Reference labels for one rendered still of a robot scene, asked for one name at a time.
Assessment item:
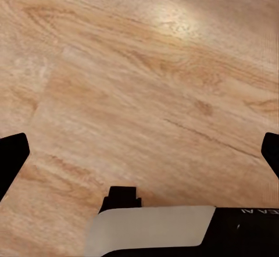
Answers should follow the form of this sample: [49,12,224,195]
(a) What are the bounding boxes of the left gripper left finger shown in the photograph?
[0,133,30,201]

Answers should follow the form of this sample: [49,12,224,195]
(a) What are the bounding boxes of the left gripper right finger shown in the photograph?
[261,132,279,178]

